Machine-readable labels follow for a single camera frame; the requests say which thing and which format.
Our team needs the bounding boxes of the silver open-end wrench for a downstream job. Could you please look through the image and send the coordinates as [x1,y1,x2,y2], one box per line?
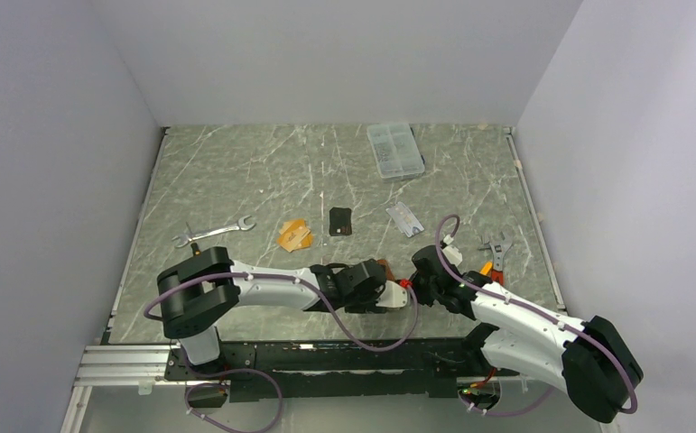
[172,215,256,248]

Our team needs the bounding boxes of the gold card stack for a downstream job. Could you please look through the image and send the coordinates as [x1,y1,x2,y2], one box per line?
[276,218,313,253]

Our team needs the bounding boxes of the orange handled tool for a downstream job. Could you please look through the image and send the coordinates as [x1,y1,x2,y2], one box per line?
[479,262,505,286]

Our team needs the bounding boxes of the yellow black screwdriver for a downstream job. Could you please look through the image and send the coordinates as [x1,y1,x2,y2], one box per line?
[185,222,201,255]

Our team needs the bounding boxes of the brown leather card holder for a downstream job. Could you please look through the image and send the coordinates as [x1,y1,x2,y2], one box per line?
[377,259,396,281]

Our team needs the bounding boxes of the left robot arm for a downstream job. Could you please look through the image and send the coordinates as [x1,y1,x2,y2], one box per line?
[144,247,388,379]

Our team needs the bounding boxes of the aluminium frame rail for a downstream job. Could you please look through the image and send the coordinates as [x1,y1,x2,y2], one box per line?
[73,343,530,403]

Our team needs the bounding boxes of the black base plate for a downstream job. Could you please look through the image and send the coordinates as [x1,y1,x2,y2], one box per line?
[164,337,512,402]

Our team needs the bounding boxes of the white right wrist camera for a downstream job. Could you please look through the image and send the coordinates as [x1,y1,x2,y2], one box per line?
[441,235,463,266]

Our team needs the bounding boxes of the black card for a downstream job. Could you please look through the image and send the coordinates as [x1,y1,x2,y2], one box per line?
[329,207,352,236]

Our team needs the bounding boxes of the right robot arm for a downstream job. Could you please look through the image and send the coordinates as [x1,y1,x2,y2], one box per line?
[411,245,644,423]

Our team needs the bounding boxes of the clear plastic screw box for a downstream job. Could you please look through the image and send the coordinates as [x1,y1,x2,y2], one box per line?
[367,124,425,181]

